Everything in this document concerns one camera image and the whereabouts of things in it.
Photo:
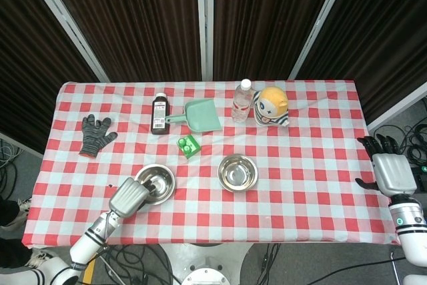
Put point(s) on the red white checked tablecloth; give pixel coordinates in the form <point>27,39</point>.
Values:
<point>213,218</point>

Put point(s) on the yellow floor tape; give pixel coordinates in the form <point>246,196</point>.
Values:
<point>87,271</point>

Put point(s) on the grey aluminium partition post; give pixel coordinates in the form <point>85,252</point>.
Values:
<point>204,21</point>
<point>66,21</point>
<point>320,21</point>

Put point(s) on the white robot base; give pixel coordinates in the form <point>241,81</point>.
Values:
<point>203,275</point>

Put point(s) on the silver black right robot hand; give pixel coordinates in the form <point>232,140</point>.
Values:
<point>395,175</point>

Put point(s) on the black box green indicator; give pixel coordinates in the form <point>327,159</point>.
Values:
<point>421,175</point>

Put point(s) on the mint green plastic dustpan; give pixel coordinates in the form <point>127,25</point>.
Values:
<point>203,115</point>

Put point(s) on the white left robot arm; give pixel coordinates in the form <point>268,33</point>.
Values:
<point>83,248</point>

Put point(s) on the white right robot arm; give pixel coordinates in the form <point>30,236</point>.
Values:
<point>408,218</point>

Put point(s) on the yellow plush toy striped shirt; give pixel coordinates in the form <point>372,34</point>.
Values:
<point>272,104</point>

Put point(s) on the dark trouser leg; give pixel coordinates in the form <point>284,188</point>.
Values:
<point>8,213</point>
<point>13,253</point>

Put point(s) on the clear plastic water bottle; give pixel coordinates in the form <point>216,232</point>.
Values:
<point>241,104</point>

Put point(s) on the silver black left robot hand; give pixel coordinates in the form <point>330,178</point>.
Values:
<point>128,198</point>

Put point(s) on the white black patterned shoe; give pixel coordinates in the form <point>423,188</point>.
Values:
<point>24,205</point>
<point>41,257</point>

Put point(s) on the brown medicine bottle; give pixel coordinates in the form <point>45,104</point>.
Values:
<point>160,115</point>

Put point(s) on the dark brown partition panel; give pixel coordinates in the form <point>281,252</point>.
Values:
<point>30,64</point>
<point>267,21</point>
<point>133,21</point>
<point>383,38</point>

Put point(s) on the green toy building brick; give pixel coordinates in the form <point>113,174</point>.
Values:
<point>190,146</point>

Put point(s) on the grey striped knit glove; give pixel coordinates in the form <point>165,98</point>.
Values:
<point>95,135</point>

